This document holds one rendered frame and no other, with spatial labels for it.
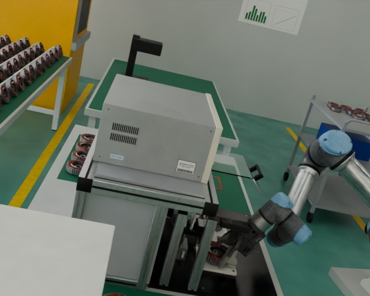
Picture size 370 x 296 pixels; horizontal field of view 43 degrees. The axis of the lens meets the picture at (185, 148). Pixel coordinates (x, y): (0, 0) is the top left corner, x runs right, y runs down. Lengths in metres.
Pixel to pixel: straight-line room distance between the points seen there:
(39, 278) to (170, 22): 6.15
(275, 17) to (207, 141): 5.59
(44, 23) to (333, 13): 4.09
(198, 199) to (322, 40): 5.96
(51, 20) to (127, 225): 3.83
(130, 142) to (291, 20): 5.73
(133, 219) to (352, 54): 6.24
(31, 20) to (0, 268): 4.42
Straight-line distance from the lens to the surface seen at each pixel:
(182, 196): 1.45
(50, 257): 0.93
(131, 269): 1.60
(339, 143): 1.91
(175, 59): 6.94
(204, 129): 1.51
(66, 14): 5.09
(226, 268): 1.80
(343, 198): 4.58
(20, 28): 5.22
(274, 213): 1.72
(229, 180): 2.61
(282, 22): 7.06
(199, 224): 1.73
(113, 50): 6.95
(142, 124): 1.50
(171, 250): 1.56
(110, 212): 1.49
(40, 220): 1.03
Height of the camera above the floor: 1.75
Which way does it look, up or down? 20 degrees down
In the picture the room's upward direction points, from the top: 15 degrees clockwise
